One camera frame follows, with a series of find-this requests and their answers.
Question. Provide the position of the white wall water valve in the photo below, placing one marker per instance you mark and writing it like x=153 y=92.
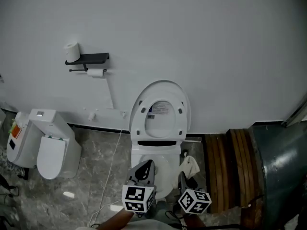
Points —
x=91 y=116

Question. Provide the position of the white wall socket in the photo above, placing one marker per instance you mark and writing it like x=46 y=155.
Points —
x=123 y=114

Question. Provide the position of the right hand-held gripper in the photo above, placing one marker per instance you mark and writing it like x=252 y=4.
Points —
x=194 y=201

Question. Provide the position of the orange box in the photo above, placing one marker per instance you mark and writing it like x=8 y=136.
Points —
x=16 y=131

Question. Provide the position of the upright toilet paper roll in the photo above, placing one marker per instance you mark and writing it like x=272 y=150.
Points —
x=72 y=53

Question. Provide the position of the white tissue pack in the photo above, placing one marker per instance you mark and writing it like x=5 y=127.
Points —
x=21 y=117

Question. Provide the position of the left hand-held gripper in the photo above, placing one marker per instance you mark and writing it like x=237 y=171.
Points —
x=134 y=195

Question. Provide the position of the black stick with white tip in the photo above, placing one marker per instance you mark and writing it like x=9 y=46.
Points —
x=254 y=199

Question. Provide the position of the white smart toilet bowl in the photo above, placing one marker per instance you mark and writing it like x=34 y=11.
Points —
x=168 y=171

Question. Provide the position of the person's right forearm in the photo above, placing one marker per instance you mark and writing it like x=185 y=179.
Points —
x=194 y=223

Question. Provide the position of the black wall paper holder shelf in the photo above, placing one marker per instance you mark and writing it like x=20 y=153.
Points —
x=93 y=56

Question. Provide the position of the white wiping cloth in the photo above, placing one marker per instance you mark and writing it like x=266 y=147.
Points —
x=190 y=165

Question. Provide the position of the hanging toilet paper roll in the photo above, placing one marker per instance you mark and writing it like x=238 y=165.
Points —
x=95 y=72

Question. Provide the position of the white wall duct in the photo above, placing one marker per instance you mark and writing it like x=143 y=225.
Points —
x=110 y=95

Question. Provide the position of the person's left forearm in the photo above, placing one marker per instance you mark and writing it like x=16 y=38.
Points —
x=115 y=221

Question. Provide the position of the white toilet with tank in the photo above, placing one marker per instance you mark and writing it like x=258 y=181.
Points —
x=55 y=128

